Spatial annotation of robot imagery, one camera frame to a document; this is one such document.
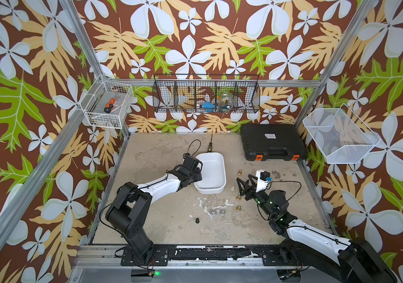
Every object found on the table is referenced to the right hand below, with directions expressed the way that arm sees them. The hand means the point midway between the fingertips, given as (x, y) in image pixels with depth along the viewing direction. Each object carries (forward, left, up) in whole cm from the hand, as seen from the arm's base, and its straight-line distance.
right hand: (242, 177), depth 80 cm
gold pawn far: (+12, -4, -16) cm, 21 cm away
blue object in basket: (+37, +15, +12) cm, 42 cm away
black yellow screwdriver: (+34, +13, -16) cm, 40 cm away
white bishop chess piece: (+2, +2, -15) cm, 16 cm away
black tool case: (+33, -27, -12) cm, 44 cm away
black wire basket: (+46, +18, +14) cm, 52 cm away
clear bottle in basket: (+38, +5, +16) cm, 42 cm away
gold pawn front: (-9, 0, -15) cm, 18 cm away
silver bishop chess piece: (-12, +13, -15) cm, 23 cm away
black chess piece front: (-15, +21, -16) cm, 30 cm away
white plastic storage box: (+6, +12, -10) cm, 17 cm away
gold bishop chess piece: (-3, -1, -16) cm, 16 cm away
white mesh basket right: (+16, -47, +11) cm, 51 cm away
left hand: (+9, +20, -9) cm, 24 cm away
